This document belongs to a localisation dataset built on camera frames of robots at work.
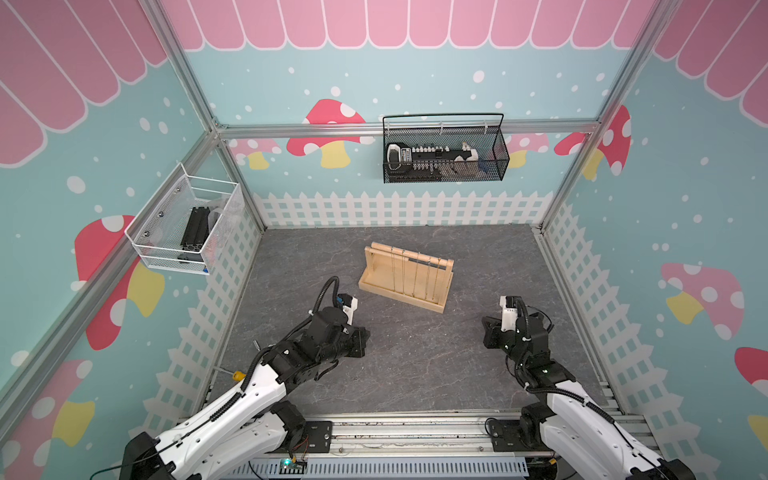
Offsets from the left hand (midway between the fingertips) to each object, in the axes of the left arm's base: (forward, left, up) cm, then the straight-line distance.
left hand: (369, 339), depth 77 cm
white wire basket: (+19, +44, +22) cm, 53 cm away
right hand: (+9, -32, -4) cm, 33 cm away
